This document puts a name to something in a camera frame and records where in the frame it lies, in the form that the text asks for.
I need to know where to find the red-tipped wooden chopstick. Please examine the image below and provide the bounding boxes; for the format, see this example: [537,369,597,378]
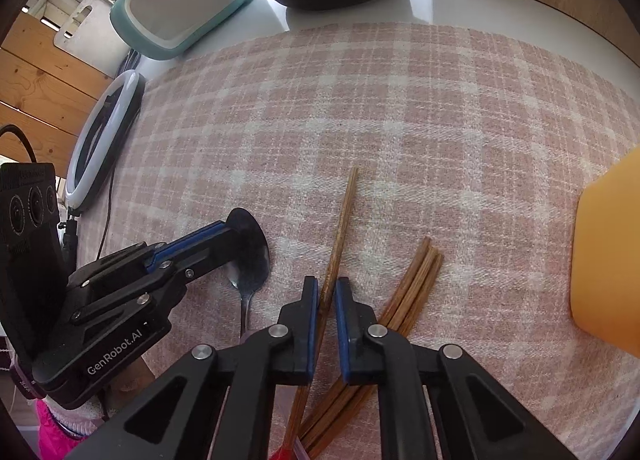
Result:
[270,166,360,460]

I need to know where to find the yellow plastic container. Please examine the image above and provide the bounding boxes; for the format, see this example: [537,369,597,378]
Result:
[569,145,640,358]

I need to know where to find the scissors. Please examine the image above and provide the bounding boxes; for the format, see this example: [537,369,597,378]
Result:
[119,48,143,75]

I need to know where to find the white ring light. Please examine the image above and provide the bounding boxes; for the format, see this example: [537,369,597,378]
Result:
[64,69,147,216]

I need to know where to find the black ring light cable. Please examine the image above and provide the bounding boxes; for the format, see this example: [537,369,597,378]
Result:
[95,187,113,261]

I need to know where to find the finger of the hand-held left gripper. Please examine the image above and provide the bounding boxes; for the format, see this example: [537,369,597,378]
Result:
[71,227,240,327]
[67,220,229,292]

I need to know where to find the pile of wooden chopsticks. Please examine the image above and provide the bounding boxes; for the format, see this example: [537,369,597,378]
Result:
[299,237,445,458]

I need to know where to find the pink plaid cloth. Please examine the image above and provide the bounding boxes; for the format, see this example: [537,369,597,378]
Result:
[75,23,640,460]

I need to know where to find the black ring light stand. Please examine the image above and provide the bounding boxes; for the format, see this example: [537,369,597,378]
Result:
[59,215,81,266]

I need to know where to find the metal spoon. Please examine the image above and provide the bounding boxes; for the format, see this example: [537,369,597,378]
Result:
[226,207,271,341]

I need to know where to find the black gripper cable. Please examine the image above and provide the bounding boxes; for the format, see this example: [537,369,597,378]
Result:
[0,124,37,164]

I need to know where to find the white teal rice cooker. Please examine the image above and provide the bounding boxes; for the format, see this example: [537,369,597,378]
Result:
[109,0,258,61]

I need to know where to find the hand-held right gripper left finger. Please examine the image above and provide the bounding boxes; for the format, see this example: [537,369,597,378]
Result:
[65,276,320,460]

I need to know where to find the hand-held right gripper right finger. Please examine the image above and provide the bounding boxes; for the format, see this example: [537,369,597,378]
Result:
[334,277,581,460]

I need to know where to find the pine plank board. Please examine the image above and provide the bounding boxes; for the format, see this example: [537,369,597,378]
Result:
[0,10,126,171]

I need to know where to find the white cutting board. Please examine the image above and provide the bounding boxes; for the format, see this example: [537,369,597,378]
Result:
[53,0,113,48]

